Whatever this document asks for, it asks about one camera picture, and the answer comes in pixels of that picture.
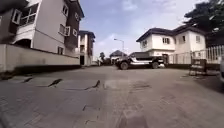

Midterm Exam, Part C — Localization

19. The white house with dark roof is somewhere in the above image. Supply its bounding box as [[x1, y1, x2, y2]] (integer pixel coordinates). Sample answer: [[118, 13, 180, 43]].
[[135, 25, 208, 65]]

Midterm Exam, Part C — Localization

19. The white picket fence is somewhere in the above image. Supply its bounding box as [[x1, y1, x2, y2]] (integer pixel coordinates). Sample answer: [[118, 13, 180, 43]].
[[166, 44, 224, 66]]

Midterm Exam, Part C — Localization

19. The distant tree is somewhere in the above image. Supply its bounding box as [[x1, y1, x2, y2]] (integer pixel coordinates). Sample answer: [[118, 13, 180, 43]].
[[98, 51, 106, 64]]

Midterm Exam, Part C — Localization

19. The beige perimeter wall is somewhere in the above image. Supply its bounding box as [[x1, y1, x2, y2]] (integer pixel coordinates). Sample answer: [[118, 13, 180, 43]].
[[0, 43, 81, 73]]

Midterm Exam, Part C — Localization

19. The small house with hip roof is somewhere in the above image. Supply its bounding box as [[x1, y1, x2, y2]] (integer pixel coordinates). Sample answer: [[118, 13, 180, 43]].
[[109, 49, 128, 65]]

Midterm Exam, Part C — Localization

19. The dark standing sign board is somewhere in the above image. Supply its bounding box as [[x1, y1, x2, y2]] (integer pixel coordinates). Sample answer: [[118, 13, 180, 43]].
[[188, 58, 208, 76]]

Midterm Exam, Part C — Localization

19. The large grey white building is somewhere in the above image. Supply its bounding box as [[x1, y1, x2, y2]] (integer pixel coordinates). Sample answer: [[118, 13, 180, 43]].
[[0, 0, 85, 57]]

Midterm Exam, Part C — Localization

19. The white car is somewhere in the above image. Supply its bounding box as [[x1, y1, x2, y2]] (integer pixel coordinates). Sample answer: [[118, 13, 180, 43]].
[[218, 54, 224, 84]]

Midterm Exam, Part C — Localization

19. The black pickup truck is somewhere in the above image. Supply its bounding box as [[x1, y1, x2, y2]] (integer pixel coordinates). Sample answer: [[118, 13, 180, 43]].
[[115, 51, 166, 71]]

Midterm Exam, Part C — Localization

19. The street lamp pole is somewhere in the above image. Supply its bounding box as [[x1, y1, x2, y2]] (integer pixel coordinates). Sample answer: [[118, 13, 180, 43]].
[[113, 38, 126, 56]]

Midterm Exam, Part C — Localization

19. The group of dark trees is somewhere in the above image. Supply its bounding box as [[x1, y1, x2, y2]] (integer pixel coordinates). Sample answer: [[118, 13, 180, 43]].
[[183, 0, 224, 48]]

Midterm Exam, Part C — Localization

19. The grey paved brick road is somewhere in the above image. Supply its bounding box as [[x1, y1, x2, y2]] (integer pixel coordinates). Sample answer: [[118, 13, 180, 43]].
[[0, 64, 224, 128]]

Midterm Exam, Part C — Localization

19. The white multi-storey building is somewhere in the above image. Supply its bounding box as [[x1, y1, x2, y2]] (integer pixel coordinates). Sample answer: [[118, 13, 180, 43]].
[[77, 30, 97, 67]]

